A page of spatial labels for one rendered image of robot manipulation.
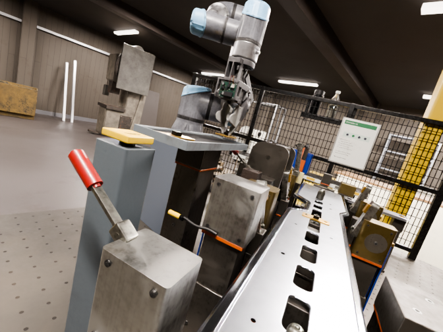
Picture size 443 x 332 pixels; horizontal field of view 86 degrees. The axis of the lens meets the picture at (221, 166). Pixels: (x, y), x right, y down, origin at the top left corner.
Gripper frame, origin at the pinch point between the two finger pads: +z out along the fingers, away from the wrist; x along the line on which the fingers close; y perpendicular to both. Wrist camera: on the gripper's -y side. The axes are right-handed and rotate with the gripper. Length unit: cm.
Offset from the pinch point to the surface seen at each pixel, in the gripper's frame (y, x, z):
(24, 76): -230, -784, 25
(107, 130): 41.2, 1.5, 3.8
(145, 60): -374, -501, -96
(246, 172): 0.1, 9.8, 10.6
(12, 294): 42, -21, 50
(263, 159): -12.9, 9.2, 6.7
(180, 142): 29.9, 7.4, 3.5
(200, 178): 14.9, 4.0, 13.3
